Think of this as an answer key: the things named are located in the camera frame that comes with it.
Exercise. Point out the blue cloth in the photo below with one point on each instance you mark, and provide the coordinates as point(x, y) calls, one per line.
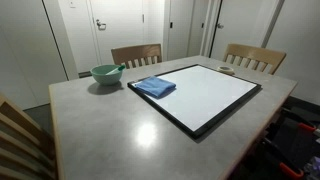
point(155, 86)

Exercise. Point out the wooden slat-back chair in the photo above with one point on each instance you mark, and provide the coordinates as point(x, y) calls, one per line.
point(136, 51)
point(20, 123)
point(253, 51)

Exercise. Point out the white marker with green cap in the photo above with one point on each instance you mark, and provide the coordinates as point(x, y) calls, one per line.
point(120, 68)

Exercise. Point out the black framed whiteboard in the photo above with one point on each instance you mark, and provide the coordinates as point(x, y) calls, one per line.
point(206, 96)

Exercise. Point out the mint green bowl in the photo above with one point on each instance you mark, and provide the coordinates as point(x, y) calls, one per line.
point(103, 78)

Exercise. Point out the white door with black latch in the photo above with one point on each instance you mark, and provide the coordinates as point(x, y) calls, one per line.
point(181, 33)

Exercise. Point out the beige masking tape roll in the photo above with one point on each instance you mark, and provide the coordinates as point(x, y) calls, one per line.
point(226, 72)

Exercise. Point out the round silver door knob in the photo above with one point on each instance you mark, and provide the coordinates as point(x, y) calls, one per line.
point(220, 25)

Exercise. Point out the white door with round knob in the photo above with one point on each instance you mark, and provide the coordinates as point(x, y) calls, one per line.
point(240, 26)

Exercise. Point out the small white wall plate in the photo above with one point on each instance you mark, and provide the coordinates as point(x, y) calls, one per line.
point(72, 3)

